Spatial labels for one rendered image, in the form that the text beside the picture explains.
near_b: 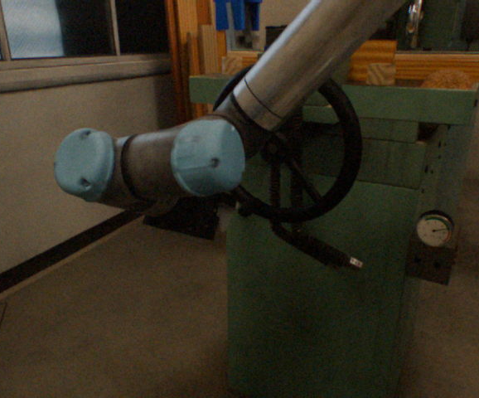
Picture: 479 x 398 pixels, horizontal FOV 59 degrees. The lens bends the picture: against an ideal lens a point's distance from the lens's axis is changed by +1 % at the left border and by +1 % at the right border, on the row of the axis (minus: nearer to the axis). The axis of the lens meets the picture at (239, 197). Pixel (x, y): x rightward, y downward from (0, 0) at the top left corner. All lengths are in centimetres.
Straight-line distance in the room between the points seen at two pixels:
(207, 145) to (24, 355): 134
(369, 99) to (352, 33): 39
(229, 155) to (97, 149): 13
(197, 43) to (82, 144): 192
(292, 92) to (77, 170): 25
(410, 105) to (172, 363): 106
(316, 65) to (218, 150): 15
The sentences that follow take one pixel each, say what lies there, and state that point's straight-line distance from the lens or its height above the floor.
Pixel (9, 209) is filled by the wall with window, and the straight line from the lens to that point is 191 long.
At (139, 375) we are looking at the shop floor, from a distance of 146.
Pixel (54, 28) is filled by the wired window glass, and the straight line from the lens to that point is 211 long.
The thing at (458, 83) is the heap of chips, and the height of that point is 91.
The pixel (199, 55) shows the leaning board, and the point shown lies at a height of 89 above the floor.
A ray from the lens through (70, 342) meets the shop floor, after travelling 165.
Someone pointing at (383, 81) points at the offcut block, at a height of 91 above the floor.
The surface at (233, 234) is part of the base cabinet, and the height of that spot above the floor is 52.
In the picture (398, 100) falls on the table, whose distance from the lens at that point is 85.
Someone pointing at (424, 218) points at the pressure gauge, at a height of 68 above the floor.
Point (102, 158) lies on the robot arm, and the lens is 45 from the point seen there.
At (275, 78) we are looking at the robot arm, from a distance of 49.
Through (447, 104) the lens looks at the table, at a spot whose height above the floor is 88.
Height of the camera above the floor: 99
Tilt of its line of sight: 21 degrees down
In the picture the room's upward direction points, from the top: straight up
